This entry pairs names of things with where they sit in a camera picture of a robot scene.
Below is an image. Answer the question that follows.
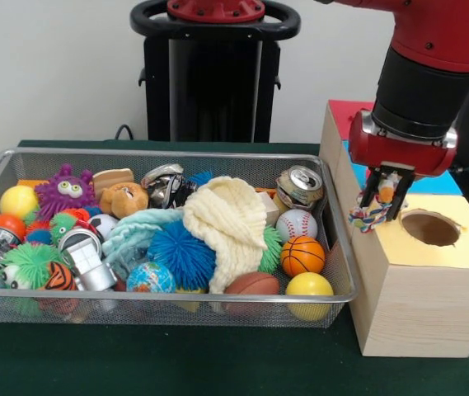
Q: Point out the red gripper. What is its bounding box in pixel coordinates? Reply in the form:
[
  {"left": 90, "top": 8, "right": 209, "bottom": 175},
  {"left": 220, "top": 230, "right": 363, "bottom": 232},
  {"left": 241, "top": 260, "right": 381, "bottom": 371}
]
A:
[{"left": 348, "top": 111, "right": 458, "bottom": 222}]

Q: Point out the cream fleece cloth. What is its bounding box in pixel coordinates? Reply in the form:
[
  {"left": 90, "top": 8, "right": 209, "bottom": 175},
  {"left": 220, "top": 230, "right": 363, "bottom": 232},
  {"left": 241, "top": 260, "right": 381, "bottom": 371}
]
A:
[{"left": 182, "top": 176, "right": 269, "bottom": 295}]

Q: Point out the crushed black red can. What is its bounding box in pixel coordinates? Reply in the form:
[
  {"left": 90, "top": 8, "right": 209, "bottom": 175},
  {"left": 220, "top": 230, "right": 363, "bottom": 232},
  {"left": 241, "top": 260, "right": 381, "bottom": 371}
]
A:
[{"left": 174, "top": 175, "right": 200, "bottom": 205}]

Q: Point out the wooden box with three holes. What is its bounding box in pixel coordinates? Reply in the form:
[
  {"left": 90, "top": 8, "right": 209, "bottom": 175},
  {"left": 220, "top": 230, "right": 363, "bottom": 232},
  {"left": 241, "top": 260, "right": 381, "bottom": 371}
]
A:
[{"left": 318, "top": 98, "right": 469, "bottom": 359}]

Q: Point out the orange basketball toy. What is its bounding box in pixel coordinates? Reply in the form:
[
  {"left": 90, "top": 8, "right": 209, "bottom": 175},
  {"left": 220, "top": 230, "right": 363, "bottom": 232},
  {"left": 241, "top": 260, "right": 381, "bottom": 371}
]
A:
[{"left": 279, "top": 234, "right": 326, "bottom": 278}]

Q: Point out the yellow foam ball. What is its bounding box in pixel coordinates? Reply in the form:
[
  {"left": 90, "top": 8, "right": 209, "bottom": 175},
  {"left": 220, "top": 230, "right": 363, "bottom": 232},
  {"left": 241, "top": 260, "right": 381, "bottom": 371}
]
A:
[{"left": 285, "top": 271, "right": 335, "bottom": 322}]

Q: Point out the green spiky ball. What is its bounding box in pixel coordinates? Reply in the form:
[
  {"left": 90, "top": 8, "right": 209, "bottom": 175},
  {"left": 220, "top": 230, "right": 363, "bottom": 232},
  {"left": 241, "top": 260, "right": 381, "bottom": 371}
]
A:
[{"left": 256, "top": 224, "right": 284, "bottom": 274}]

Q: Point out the brown football toy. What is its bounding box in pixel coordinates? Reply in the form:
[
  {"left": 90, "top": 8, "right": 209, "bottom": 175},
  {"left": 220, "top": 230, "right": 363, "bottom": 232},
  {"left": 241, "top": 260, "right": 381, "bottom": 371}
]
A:
[{"left": 222, "top": 271, "right": 281, "bottom": 295}]

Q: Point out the large blue spiky ball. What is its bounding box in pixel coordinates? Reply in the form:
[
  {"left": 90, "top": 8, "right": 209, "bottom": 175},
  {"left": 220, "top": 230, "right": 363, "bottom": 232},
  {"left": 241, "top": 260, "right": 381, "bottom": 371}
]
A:
[{"left": 146, "top": 222, "right": 218, "bottom": 292}]

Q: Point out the crushed silver can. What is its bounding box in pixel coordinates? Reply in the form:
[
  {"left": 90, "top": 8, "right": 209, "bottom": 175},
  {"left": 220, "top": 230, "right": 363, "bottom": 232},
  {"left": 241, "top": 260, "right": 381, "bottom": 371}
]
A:
[{"left": 141, "top": 163, "right": 186, "bottom": 210}]

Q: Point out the purple spiky monster toy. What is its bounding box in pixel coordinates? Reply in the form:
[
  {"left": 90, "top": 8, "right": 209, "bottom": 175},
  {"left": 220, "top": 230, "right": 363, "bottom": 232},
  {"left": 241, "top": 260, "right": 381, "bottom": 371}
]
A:
[{"left": 34, "top": 163, "right": 97, "bottom": 222}]

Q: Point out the wire mesh bin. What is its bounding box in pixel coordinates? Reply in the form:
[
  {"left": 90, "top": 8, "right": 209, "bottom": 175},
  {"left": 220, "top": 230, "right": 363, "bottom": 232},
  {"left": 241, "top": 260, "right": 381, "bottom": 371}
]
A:
[{"left": 0, "top": 147, "right": 362, "bottom": 330}]

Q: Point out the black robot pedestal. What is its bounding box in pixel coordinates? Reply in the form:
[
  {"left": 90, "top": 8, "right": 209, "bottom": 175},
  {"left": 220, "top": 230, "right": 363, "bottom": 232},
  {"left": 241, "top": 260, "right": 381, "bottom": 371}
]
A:
[{"left": 129, "top": 0, "right": 303, "bottom": 144}]

